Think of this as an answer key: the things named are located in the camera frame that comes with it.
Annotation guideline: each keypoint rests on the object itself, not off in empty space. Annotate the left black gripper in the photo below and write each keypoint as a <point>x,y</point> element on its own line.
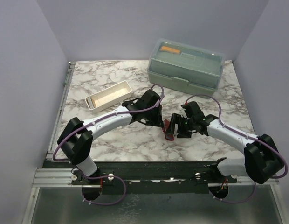
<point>158,122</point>

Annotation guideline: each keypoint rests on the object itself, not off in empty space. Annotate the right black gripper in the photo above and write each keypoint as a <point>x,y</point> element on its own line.
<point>177,119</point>

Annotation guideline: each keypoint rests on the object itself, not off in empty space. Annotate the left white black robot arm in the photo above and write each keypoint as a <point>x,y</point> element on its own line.
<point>77,137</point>

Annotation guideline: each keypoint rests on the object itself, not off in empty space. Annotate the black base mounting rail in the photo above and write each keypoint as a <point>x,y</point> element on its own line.
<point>147,177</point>

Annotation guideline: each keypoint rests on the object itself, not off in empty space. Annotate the white rectangular plastic tray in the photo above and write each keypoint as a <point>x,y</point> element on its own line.
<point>108,97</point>

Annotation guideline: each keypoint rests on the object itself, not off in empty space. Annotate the orange handled tool in toolbox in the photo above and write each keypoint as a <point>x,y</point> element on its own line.
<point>170,50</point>

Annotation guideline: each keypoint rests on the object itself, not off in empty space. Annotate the green plastic toolbox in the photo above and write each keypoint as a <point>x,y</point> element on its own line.
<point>193,71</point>

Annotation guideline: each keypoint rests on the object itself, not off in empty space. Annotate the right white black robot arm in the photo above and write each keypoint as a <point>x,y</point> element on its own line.
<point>260,160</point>

